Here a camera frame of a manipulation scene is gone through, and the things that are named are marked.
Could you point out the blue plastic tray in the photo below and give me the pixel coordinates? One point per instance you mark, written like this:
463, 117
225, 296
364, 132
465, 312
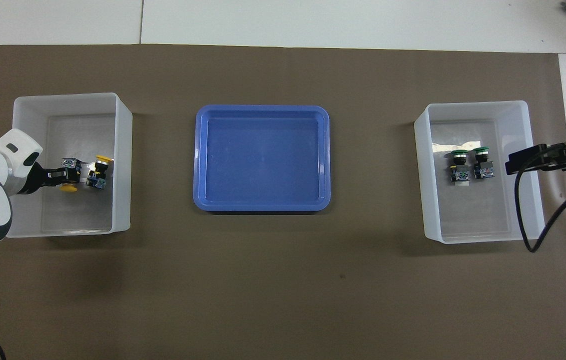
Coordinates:
262, 160

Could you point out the translucent white plastic box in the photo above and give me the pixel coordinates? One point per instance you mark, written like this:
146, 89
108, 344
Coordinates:
488, 215
77, 215

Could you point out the green push button switch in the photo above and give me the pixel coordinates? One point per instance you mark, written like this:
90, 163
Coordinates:
459, 165
483, 162

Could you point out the brown table mat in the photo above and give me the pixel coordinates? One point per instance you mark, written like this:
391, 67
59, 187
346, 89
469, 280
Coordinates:
282, 300

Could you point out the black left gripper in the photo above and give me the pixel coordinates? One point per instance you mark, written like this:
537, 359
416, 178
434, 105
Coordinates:
37, 179

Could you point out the yellow push button switch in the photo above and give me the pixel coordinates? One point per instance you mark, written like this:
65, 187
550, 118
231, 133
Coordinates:
68, 188
97, 175

